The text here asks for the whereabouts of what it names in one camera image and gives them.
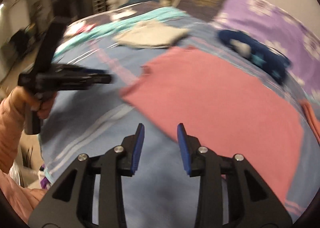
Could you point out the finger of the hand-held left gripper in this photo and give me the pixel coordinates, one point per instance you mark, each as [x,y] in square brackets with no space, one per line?
[80,70]
[92,80]

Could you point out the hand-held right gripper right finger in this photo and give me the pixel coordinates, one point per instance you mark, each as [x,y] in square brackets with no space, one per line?
[182,146]

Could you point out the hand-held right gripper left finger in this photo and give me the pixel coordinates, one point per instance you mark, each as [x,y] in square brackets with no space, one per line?
[139,144]

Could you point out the pink long-sleeved shirt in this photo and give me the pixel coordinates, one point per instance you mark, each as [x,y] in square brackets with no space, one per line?
[212,98]

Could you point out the person's left forearm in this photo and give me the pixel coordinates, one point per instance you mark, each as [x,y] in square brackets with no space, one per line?
[10,130]

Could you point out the person's left hand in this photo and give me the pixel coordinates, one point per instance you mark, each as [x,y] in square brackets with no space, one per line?
[46,105]

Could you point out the blue plaid bedsheet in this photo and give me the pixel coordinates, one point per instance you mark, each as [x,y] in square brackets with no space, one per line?
[100,108]

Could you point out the white and pink plush toy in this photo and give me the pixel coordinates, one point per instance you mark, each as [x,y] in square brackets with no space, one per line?
[85,28]

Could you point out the teal and dark deer-print quilt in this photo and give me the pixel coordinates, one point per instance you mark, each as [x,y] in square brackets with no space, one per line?
[120,24]

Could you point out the beige folded clothing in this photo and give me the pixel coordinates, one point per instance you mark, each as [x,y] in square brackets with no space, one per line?
[152,34]

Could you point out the purple patterned cloth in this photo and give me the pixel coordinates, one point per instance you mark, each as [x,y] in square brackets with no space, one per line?
[45,176]

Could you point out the navy star-print fleece blanket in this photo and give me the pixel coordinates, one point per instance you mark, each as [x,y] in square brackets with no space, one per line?
[265,55]

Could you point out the salmon folded garment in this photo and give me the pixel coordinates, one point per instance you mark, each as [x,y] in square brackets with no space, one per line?
[313,120]

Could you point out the purple floral pillow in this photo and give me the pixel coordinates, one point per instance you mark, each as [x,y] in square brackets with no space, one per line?
[275,20]

